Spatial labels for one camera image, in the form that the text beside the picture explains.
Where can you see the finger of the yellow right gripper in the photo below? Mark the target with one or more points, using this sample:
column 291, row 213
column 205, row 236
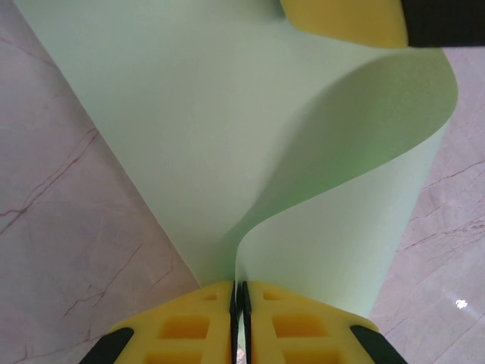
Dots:
column 341, row 19

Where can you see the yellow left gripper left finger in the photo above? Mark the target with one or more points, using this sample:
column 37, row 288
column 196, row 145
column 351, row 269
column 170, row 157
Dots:
column 182, row 333

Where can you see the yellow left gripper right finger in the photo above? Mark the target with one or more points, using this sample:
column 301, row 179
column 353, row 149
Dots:
column 303, row 333

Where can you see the light green paper sheet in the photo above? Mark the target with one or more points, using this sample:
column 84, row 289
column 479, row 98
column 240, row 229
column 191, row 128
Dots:
column 189, row 113

